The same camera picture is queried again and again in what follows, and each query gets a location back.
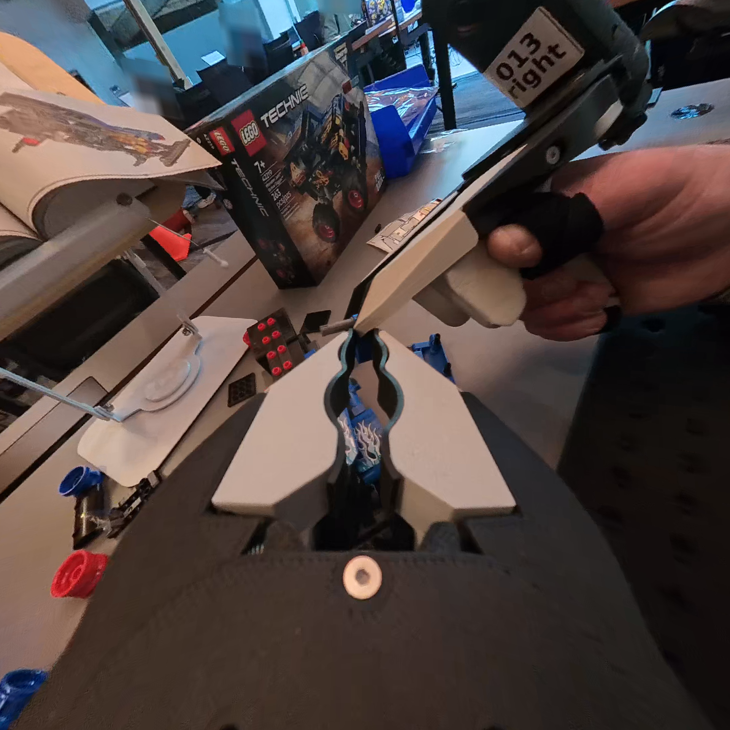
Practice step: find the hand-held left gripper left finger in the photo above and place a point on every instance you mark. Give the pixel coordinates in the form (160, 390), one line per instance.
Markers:
(279, 450)

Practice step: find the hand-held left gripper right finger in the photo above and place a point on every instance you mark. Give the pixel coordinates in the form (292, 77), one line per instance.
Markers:
(450, 456)

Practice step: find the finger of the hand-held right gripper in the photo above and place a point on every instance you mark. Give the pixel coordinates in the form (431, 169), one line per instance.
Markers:
(422, 256)

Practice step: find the blue panel piece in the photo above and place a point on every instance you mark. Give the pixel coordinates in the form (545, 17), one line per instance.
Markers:
(425, 356)

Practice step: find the toy truck model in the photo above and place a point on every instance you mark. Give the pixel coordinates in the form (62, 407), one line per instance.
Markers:
(274, 342)

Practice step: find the small blue lever piece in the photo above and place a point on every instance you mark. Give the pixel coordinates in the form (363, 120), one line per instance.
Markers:
(365, 351)

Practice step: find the grey axle pin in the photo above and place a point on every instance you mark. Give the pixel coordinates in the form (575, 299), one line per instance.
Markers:
(336, 328)

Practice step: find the person's right hand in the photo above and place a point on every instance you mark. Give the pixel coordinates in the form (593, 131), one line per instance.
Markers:
(656, 228)

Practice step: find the sticker sheet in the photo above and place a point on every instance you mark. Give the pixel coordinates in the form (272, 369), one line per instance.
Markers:
(399, 228)

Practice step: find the black studded plate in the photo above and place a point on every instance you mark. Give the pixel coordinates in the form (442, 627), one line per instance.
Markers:
(242, 389)

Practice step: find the blue storage bin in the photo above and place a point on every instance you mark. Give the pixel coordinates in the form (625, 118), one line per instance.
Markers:
(399, 137)

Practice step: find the black flat tile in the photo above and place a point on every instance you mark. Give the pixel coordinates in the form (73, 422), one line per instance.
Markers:
(316, 321)

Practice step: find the black toy set box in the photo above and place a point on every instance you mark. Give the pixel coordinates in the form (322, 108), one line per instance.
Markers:
(296, 188)

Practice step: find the clear plastic bag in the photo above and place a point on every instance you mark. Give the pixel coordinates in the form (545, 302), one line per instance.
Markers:
(402, 102)

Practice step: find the red wheel rim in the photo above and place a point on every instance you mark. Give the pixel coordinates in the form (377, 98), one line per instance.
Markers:
(77, 573)

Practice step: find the orange cone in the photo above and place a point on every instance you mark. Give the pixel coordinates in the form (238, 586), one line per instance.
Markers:
(174, 236)

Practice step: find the instruction booklet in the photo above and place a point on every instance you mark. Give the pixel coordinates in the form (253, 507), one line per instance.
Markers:
(85, 142)

